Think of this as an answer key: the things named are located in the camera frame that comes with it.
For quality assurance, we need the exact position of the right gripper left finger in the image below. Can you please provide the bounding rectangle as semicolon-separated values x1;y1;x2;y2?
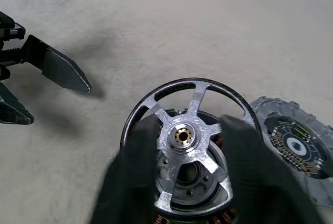
97;121;162;224

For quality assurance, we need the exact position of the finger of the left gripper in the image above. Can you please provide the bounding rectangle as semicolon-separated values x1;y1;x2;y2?
20;34;92;95
0;81;35;126

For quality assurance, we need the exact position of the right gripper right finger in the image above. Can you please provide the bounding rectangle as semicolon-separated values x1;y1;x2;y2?
220;114;326;224

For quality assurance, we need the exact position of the silver spoked motor rotor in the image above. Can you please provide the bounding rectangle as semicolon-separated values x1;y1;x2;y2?
120;77;264;214

